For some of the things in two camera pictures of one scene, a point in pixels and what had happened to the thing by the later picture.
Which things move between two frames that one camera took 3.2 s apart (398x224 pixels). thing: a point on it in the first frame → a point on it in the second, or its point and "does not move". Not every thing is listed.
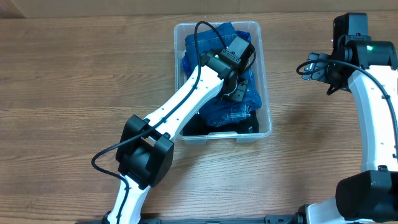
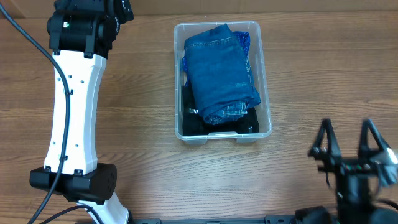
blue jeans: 222,109 does not move
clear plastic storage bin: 246,120 does not move
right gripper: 314,71 → 333,149
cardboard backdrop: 173,8 does not move
